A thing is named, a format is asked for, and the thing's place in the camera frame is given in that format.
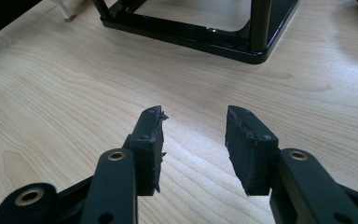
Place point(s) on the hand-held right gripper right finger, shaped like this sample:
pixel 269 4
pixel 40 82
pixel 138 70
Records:
pixel 250 152

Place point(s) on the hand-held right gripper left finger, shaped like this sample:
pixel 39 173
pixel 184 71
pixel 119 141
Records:
pixel 147 149

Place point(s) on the red and black shoe rack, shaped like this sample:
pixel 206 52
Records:
pixel 199 39

